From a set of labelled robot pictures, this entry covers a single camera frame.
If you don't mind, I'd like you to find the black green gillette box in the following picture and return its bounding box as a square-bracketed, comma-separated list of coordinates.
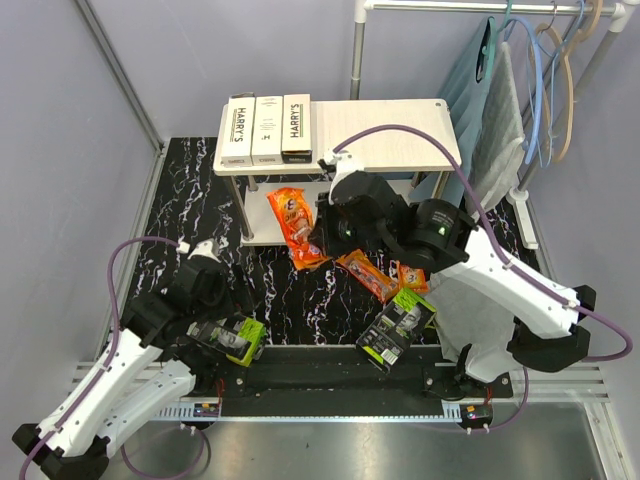
[356, 288, 437, 373]
[187, 315, 267, 367]

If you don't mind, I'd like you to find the orange Bic razor pack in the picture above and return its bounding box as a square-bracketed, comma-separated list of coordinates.
[266, 187, 328, 270]

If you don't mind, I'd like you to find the white harry's box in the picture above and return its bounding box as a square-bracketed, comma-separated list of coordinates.
[251, 96, 283, 166]
[281, 94, 312, 164]
[221, 96, 256, 167]

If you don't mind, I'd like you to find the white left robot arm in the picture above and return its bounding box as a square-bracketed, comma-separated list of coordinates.
[12, 239, 255, 479]

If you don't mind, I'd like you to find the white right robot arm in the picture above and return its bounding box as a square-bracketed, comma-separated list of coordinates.
[309, 171, 595, 397]

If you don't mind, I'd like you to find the white two-tier shelf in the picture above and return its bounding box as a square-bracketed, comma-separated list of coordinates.
[213, 99, 462, 247]

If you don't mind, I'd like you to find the orange Bic pack middle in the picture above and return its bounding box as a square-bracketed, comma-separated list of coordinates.
[336, 249, 400, 304]

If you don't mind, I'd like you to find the orange Bic pack right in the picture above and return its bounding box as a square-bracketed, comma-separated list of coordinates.
[398, 264, 429, 294]

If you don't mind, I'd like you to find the grey hanging towel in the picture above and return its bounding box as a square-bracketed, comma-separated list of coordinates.
[468, 42, 525, 212]

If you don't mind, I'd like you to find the teal hanging garment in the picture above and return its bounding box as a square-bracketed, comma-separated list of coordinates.
[408, 15, 501, 238]

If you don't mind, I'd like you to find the blue clothes hanger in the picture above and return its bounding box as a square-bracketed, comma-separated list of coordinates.
[501, 16, 552, 168]

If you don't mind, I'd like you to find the wooden clothes hanger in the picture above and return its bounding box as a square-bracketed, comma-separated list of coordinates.
[535, 1, 604, 167]

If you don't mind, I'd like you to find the metal clothes rack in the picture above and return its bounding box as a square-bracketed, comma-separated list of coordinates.
[350, 1, 639, 250]

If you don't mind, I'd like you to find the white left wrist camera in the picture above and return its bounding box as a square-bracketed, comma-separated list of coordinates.
[176, 239, 220, 262]

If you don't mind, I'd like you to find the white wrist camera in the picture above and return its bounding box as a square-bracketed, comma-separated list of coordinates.
[176, 239, 220, 262]
[317, 149, 364, 187]

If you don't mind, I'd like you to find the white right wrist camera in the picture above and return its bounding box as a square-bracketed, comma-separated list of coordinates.
[317, 149, 364, 187]

